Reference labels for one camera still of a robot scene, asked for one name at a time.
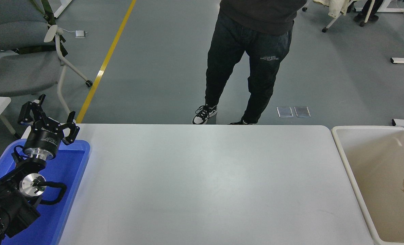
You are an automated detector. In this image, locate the white desk base frame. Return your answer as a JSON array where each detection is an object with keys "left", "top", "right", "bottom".
[{"left": 354, "top": 0, "right": 404, "bottom": 13}]

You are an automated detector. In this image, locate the rolling chair with cream coat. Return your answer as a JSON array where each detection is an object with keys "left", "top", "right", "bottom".
[{"left": 313, "top": 0, "right": 357, "bottom": 33}]

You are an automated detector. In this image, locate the large pale plastic bin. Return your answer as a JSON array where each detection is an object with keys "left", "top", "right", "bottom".
[{"left": 331, "top": 125, "right": 404, "bottom": 245}]

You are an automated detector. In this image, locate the olive green bag strap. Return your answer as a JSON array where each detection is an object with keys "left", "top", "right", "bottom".
[{"left": 13, "top": 0, "right": 68, "bottom": 56}]

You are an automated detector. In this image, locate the blue plastic tray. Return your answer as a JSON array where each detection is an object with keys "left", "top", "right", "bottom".
[{"left": 0, "top": 139, "right": 91, "bottom": 245}]

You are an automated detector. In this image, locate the grey office chair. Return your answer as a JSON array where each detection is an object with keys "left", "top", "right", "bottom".
[{"left": 0, "top": 0, "right": 94, "bottom": 118}]

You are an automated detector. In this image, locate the person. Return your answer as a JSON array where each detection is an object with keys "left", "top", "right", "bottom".
[
  {"left": 353, "top": 0, "right": 386, "bottom": 27},
  {"left": 192, "top": 0, "right": 307, "bottom": 125}
]

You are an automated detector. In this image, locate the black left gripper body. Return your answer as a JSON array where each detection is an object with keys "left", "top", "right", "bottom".
[{"left": 22, "top": 117, "right": 65, "bottom": 159}]

